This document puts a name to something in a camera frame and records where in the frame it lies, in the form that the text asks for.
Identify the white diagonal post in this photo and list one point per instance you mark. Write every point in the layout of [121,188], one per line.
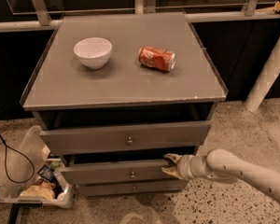
[268,75]

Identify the green snack packet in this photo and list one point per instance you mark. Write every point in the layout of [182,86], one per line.
[55,164]

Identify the clear plastic bin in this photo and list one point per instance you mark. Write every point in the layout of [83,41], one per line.
[22,167]

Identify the grey bottom drawer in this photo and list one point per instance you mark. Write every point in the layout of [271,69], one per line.
[131,187]

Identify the white metal railing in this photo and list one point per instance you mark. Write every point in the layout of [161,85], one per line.
[12,22]

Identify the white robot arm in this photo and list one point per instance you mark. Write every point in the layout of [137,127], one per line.
[220,165]

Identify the grey drawer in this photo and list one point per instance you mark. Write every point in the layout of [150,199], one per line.
[131,187]
[102,168]
[126,137]

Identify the grey drawer cabinet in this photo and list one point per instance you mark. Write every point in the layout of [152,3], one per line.
[63,93]

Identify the grey top drawer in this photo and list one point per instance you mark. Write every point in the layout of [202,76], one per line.
[126,137]

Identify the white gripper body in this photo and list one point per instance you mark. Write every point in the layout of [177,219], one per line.
[185,167]

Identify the dark blue snack packet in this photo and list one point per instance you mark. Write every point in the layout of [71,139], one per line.
[46,173]

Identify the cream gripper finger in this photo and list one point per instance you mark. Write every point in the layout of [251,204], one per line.
[171,171]
[173,158]

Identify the yellow chip bag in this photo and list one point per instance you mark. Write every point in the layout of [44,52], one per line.
[41,188]

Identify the red soda can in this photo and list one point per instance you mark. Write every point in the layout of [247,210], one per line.
[161,59]

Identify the white ceramic bowl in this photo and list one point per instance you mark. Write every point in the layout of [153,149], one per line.
[93,52]

